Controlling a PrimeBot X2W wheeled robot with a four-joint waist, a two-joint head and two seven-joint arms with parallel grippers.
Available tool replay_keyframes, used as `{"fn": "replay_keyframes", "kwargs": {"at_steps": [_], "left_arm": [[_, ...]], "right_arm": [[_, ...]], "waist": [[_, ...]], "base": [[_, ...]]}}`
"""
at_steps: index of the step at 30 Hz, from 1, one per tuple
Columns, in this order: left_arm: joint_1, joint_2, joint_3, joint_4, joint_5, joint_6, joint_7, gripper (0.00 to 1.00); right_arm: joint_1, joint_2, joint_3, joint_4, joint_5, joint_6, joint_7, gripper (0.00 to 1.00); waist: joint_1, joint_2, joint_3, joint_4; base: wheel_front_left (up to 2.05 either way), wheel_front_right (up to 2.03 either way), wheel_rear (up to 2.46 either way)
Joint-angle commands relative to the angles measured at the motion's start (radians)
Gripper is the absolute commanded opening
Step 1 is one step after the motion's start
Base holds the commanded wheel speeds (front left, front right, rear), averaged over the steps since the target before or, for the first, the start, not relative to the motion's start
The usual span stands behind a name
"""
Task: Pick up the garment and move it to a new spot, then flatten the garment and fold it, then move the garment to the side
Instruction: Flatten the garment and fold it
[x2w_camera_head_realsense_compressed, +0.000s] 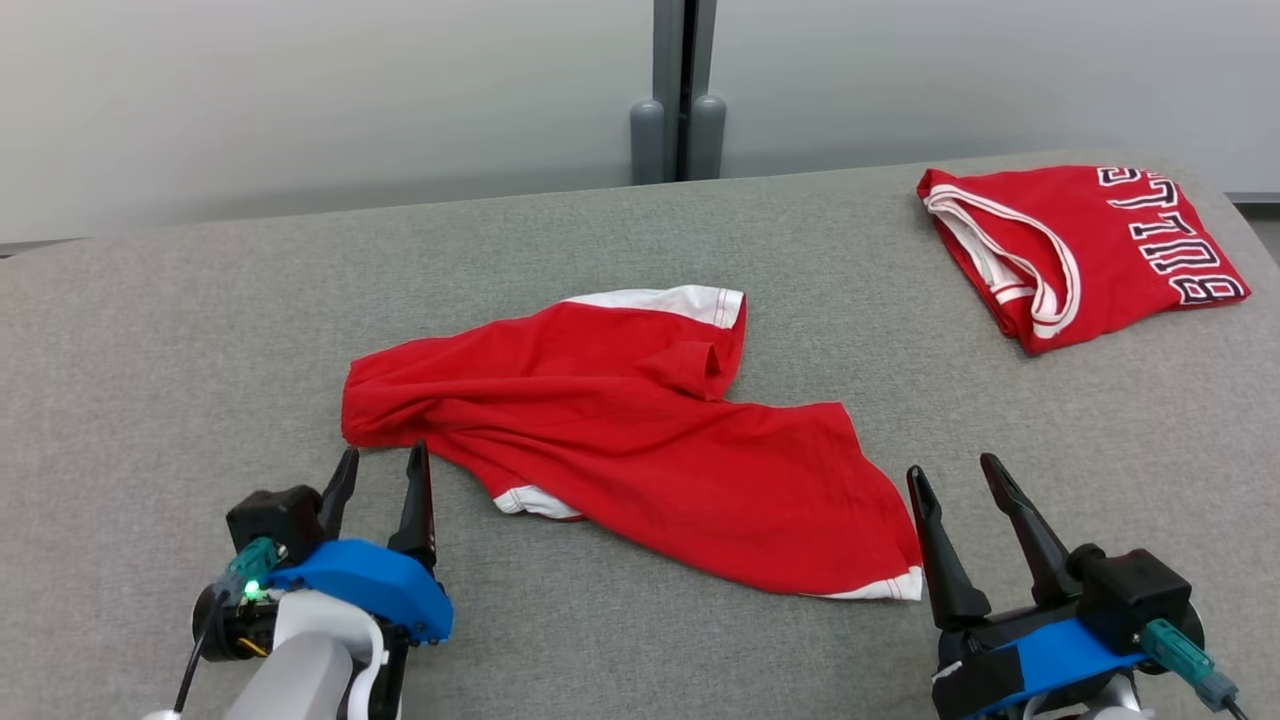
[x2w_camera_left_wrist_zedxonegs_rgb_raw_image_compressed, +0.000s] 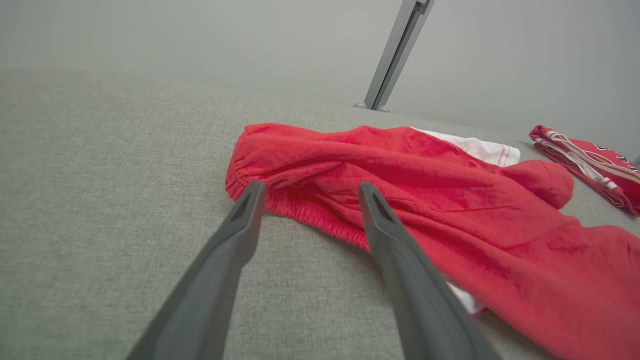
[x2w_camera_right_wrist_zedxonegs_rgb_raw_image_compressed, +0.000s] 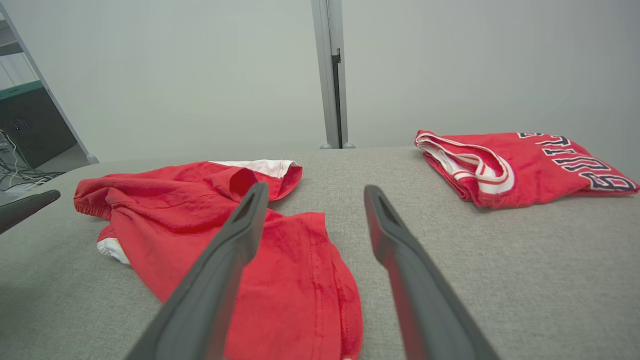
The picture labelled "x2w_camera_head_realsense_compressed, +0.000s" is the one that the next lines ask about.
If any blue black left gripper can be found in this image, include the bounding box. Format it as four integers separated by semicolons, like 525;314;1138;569
193;442;454;661

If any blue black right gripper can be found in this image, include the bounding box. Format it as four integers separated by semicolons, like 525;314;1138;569
906;453;1146;720

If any plain red shirt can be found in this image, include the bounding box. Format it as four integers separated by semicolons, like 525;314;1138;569
341;285;924;602

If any red white lettered jersey shirt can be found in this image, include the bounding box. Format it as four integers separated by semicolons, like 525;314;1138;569
917;165;1253;356

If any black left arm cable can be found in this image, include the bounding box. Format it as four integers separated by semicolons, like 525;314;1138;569
175;590;233;716

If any grey partition post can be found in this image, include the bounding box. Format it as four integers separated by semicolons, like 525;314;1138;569
630;0;728;186

